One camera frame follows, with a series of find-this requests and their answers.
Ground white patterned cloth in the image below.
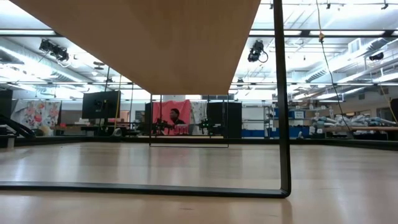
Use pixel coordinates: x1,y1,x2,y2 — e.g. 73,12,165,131
190,101,208,135

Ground person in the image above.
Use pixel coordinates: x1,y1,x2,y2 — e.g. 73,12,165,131
169,108,187,135

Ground black partition panel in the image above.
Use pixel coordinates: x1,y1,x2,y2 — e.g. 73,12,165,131
206,101,243,139

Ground red cloth backdrop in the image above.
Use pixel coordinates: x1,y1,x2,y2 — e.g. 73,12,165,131
152,99,192,136

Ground light wooden tray board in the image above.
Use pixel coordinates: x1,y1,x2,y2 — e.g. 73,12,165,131
0,0,292,199

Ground blue bin shelving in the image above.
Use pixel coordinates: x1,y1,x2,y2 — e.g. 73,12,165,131
242,105,312,139

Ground black monitor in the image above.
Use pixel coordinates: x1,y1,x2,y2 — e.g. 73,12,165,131
81,90,121,119

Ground teal white bagged items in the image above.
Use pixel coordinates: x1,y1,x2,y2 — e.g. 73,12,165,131
312,114,397,128

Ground wooden workbench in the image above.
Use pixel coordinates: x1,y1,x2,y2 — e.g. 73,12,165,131
310,124,398,141

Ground floral cloth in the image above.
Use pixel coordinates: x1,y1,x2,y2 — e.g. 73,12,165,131
12,100,62,136

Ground black cabinet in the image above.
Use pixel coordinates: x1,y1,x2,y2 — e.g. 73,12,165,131
0,89,14,118

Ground black aluminium table frame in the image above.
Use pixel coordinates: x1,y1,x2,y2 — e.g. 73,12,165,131
0,135,398,152

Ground yellow black hanging cable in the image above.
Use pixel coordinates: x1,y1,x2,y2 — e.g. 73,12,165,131
315,0,354,133

